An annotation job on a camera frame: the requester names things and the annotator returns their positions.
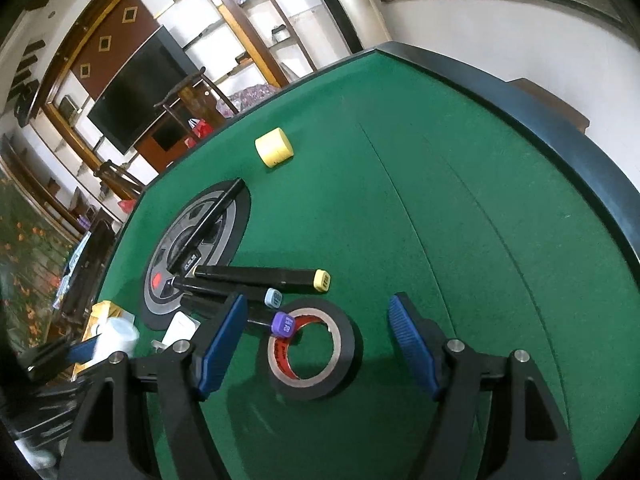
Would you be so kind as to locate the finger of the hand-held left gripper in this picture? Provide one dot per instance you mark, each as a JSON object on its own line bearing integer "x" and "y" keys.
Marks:
{"x": 82, "y": 351}

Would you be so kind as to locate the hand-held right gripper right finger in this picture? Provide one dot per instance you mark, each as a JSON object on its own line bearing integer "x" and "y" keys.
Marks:
{"x": 415, "y": 350}

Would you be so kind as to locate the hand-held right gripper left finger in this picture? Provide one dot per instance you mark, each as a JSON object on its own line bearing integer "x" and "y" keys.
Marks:
{"x": 220, "y": 350}

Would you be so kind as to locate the white bottle with square-code label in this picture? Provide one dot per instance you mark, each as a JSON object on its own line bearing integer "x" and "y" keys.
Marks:
{"x": 117, "y": 337}

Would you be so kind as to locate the black marker with light-blue cap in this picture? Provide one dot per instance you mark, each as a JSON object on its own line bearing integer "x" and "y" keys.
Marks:
{"x": 250, "y": 292}

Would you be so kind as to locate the black marker with purple cap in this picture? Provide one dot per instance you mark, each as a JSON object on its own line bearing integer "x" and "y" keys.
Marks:
{"x": 281, "y": 325}

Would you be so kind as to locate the black electrical tape roll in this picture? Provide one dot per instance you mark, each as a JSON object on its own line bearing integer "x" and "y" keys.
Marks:
{"x": 345, "y": 355}

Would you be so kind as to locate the black marker with yellow cap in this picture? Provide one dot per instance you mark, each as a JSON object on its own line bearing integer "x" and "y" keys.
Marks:
{"x": 260, "y": 277}

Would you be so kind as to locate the plain black marker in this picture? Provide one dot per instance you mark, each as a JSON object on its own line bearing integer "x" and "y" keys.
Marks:
{"x": 210, "y": 227}

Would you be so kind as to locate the yellow cylinder container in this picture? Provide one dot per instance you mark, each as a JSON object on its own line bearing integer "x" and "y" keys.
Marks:
{"x": 275, "y": 150}

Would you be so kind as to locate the dark mahjong table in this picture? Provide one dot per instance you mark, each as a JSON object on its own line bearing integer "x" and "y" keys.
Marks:
{"x": 90, "y": 265}

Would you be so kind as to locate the round grey table control panel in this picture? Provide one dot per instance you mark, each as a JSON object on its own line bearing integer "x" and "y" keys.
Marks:
{"x": 172, "y": 240}

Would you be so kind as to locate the red plastic bag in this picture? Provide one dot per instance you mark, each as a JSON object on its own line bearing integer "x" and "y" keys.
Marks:
{"x": 201, "y": 129}
{"x": 127, "y": 205}

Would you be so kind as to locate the dark wooden chair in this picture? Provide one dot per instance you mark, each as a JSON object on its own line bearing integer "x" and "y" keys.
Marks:
{"x": 117, "y": 172}
{"x": 200, "y": 97}

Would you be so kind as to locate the purple patterned cloth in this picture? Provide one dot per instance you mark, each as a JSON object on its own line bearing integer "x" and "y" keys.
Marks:
{"x": 252, "y": 95}

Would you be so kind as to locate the black flat television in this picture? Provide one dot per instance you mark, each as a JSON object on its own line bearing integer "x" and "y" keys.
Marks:
{"x": 140, "y": 95}

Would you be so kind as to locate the brown wooden stool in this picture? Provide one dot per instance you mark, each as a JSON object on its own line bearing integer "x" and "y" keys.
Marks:
{"x": 555, "y": 102}

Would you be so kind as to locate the floral wall mural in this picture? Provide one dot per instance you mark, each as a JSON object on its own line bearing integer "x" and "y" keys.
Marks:
{"x": 25, "y": 260}

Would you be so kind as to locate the wooden wall shelf unit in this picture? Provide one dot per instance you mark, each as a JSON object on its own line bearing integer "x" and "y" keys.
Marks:
{"x": 117, "y": 29}

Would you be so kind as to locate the round wall column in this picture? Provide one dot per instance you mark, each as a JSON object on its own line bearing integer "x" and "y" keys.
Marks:
{"x": 360, "y": 10}

